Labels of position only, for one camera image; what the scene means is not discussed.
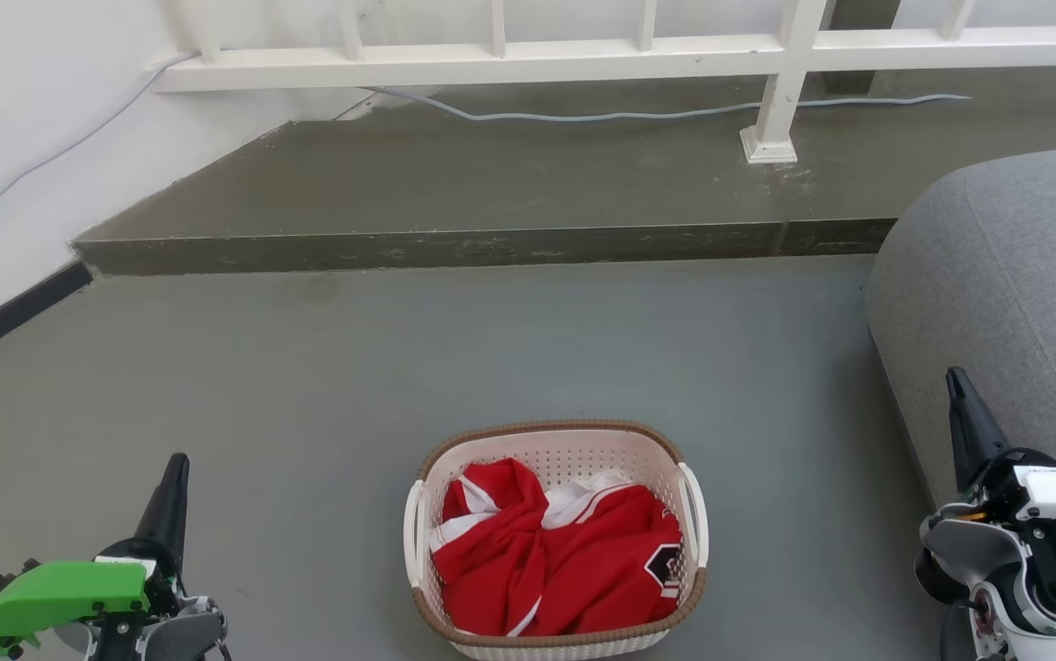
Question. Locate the white wooden railing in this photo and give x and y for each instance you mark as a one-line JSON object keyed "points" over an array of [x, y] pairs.
{"points": [[491, 62]]}

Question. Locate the red and white jersey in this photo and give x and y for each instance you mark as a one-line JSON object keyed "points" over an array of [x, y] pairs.
{"points": [[583, 569]]}

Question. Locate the grey fabric sofa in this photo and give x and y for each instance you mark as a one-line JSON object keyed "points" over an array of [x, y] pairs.
{"points": [[1024, 275]]}

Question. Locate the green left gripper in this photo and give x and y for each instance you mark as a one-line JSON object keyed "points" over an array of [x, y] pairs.
{"points": [[60, 592]]}

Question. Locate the white plastic laundry basket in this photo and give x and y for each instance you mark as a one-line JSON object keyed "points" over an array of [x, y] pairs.
{"points": [[565, 448]]}

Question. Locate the black baseboard strip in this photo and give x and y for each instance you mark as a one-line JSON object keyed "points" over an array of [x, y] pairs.
{"points": [[5, 317]]}

